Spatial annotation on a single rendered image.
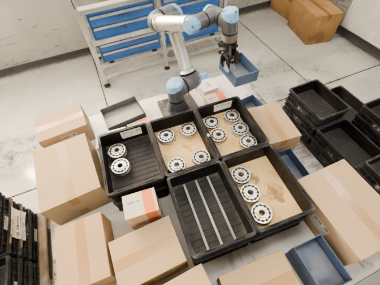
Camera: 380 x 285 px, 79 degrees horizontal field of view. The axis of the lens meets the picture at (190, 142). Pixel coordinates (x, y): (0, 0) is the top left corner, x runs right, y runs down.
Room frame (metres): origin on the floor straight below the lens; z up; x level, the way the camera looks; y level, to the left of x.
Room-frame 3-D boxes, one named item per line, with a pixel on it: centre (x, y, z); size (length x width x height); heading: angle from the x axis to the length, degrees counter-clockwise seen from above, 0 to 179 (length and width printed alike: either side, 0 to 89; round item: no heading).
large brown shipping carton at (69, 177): (0.66, 0.69, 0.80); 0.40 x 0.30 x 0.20; 24
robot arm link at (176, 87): (1.22, 0.07, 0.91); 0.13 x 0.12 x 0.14; 129
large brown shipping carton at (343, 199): (0.36, -0.73, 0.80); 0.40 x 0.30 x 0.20; 20
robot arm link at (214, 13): (1.16, -0.15, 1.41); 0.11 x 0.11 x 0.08; 39
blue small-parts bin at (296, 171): (0.66, -0.57, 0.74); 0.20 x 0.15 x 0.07; 17
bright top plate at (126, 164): (0.68, 0.40, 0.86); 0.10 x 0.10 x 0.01
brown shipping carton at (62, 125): (1.04, 0.84, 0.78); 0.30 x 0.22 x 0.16; 114
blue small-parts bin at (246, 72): (1.14, -0.32, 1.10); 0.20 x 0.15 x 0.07; 20
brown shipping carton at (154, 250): (0.22, 0.23, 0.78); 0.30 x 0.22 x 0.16; 111
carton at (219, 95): (1.25, -0.22, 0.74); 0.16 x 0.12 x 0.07; 109
